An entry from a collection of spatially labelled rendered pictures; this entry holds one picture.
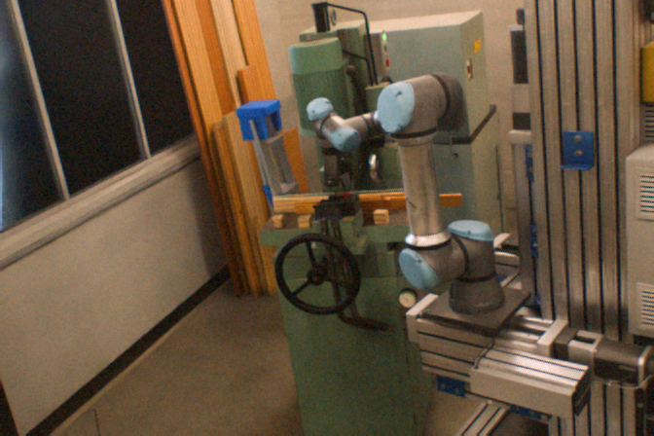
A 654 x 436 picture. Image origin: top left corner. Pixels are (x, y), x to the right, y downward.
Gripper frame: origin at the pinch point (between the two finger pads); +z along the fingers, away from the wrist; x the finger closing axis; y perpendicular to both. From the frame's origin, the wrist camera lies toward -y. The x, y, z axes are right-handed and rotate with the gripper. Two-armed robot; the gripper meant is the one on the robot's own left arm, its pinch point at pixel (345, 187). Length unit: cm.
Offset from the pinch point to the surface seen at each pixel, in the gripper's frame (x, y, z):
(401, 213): -15.2, 3.1, 18.5
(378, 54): -7, 57, -9
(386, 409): -3, -42, 75
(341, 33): 3, 52, -23
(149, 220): 131, 57, 82
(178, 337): 125, 18, 131
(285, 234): 23.8, -7.1, 14.3
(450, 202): -31.5, 7.8, 19.7
